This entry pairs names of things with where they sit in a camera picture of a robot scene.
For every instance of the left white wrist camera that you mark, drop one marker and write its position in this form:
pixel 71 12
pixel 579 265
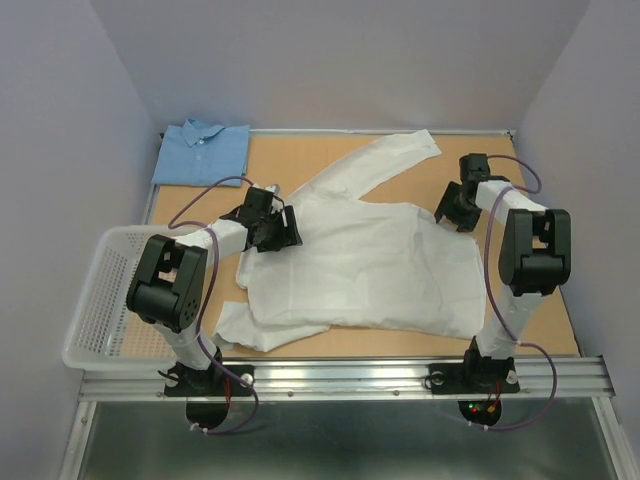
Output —
pixel 274 188

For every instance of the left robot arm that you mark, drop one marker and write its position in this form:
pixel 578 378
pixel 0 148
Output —
pixel 175 276

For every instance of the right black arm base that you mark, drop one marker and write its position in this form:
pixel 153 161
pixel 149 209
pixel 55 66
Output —
pixel 479 388

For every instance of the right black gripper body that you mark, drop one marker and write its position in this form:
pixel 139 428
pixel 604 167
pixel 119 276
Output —
pixel 463 212

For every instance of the white plastic basket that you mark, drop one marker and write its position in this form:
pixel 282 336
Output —
pixel 104 335

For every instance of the white long sleeve shirt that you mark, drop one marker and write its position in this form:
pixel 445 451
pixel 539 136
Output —
pixel 360 264

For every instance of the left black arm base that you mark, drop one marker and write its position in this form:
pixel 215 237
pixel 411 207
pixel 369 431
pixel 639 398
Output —
pixel 208 395

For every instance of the folded blue shirt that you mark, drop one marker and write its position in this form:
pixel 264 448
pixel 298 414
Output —
pixel 198 154

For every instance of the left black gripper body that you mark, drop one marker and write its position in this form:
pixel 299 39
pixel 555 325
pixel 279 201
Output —
pixel 271 236

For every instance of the aluminium mounting rail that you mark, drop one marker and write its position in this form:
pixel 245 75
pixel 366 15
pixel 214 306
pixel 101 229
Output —
pixel 339 380

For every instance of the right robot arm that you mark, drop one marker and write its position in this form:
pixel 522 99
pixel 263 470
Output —
pixel 534 259

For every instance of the metal front panel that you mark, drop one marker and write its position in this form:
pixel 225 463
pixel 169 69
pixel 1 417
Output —
pixel 577 439

